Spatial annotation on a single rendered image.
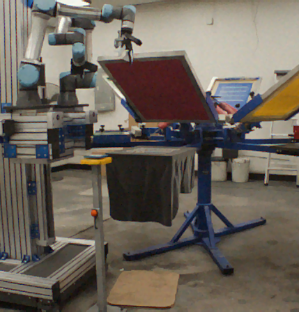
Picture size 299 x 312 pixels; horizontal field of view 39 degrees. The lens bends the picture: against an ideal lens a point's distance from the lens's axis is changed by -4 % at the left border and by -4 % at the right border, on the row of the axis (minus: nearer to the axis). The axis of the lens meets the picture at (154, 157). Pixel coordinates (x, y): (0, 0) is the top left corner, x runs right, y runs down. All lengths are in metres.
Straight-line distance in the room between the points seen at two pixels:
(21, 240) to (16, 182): 0.39
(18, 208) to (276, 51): 5.16
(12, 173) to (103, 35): 5.57
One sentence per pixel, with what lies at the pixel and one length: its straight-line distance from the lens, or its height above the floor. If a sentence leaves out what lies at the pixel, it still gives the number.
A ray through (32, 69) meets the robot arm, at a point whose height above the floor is 1.45.
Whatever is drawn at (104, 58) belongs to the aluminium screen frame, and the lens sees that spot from 2.73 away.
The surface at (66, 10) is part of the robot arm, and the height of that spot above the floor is 1.81.
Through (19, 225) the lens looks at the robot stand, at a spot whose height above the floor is 0.47.
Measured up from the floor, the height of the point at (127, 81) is 1.40.
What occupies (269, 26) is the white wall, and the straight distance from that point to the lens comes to 7.11.
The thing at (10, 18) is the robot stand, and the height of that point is 1.81.
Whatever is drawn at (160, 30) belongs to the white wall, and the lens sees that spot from 7.63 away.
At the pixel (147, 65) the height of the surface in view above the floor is 1.49.
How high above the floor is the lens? 1.25
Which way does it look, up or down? 7 degrees down
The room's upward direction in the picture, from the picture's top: 1 degrees counter-clockwise
